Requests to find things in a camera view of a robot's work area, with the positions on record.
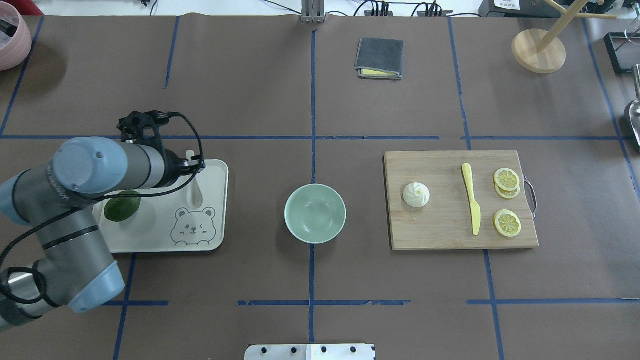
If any lemon slice lower stack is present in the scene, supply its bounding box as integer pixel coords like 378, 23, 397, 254
494, 184, 521, 199

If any bamboo cutting board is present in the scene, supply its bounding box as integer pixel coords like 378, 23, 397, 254
384, 150, 539, 250

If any lemon slice stack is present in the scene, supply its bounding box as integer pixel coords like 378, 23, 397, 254
494, 184, 521, 199
493, 167, 521, 192

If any single lemon slice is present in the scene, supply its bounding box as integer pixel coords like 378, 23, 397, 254
493, 209, 522, 238

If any pink bowl with ice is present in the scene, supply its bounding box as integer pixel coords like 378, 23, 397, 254
0, 1, 32, 72

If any red bottle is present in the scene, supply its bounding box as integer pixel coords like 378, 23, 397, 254
7, 0, 45, 16

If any green avocado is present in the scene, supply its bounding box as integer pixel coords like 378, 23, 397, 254
103, 190, 141, 223

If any lemon slice upper stack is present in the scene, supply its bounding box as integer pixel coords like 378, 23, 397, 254
493, 167, 521, 192

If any steel scoop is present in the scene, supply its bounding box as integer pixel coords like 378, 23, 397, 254
622, 64, 640, 152

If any aluminium frame post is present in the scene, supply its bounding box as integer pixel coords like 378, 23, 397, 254
301, 0, 326, 24

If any white ceramic spoon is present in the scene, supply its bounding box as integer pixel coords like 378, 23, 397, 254
185, 177, 204, 210

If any yellow plastic knife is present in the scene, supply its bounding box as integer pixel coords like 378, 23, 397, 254
461, 162, 482, 236

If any green ceramic bowl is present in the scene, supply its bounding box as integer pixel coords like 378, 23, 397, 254
284, 183, 347, 245

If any cream bear tray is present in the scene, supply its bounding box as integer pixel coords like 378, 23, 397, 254
93, 159, 229, 253

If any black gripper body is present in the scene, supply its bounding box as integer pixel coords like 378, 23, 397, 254
163, 149, 197, 187

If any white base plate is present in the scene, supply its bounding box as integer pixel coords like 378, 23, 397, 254
244, 343, 377, 360

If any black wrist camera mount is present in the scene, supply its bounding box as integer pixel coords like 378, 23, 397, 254
116, 111, 169, 152

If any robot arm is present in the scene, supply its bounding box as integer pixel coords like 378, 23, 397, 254
1, 137, 205, 331

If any wooden mug tree stand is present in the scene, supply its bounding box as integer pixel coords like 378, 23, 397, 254
510, 0, 618, 75

